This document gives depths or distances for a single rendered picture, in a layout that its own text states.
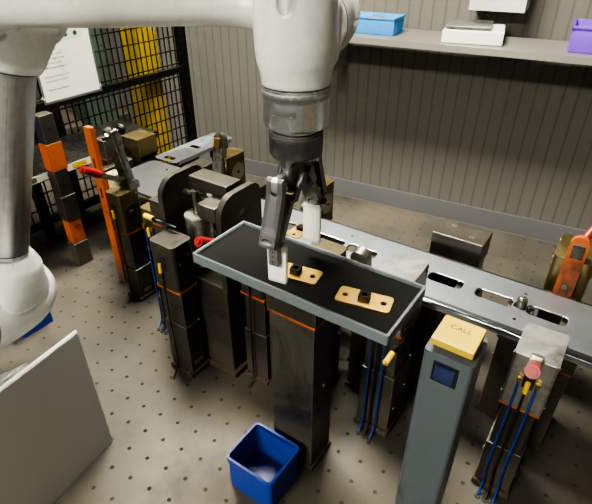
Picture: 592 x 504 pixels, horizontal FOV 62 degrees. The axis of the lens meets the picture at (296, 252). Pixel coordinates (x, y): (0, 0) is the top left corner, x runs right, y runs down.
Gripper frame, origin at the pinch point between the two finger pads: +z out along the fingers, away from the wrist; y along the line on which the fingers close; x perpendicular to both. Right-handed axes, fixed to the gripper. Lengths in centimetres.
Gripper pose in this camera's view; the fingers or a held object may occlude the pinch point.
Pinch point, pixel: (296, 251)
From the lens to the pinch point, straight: 78.1
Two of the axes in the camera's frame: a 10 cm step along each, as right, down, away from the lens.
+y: -4.2, 4.9, -7.6
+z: 0.0, 8.4, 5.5
